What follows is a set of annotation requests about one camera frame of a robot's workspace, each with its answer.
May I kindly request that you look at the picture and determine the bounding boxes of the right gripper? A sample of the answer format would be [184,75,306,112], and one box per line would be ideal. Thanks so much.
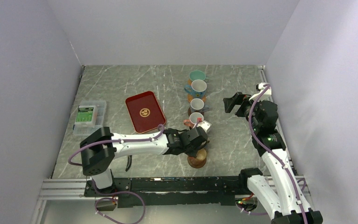
[223,91,265,131]

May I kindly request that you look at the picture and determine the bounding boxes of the orange red cup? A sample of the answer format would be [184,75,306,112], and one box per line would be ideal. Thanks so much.
[195,148,207,163]

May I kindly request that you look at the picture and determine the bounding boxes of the dark wood coaster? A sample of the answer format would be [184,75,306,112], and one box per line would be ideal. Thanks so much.
[187,107,193,116]
[187,156,207,168]

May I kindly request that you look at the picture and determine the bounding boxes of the dark blue white mug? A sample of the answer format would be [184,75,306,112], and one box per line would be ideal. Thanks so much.
[190,98,211,113]

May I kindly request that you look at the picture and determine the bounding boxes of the woven rattan coaster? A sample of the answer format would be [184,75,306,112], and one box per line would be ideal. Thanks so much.
[187,94,207,103]

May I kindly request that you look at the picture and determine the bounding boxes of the teal green cup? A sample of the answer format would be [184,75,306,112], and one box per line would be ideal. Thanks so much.
[189,70,206,83]

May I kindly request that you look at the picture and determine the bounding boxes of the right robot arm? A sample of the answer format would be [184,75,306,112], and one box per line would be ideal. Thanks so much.
[223,92,323,224]

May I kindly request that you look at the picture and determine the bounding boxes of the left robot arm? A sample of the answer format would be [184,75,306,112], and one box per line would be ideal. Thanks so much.
[80,125,209,196]

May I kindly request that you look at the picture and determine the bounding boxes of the red tray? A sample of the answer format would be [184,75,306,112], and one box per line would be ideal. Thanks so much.
[125,91,166,133]

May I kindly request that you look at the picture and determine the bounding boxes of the clear plastic screw box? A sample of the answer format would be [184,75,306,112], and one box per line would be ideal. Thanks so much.
[73,100,107,136]

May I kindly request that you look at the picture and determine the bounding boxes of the green labelled screwdriver box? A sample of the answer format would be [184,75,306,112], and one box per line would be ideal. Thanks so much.
[75,105,97,127]

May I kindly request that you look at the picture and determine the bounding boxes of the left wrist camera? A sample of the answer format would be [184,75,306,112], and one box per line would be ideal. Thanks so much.
[197,120,212,134]

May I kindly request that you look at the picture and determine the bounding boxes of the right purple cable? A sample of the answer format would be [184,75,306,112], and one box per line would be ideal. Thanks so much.
[236,83,310,224]

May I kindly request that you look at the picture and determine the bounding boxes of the purple cable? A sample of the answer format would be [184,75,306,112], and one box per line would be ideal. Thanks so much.
[67,123,165,224]
[236,83,310,224]

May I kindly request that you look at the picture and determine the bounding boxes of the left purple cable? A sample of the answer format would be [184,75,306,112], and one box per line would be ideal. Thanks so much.
[67,123,165,224]

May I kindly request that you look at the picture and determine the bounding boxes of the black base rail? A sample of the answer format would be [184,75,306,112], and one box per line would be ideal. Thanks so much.
[84,168,262,208]

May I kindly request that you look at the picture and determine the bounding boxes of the black handled pliers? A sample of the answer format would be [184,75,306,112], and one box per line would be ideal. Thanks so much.
[125,155,132,172]

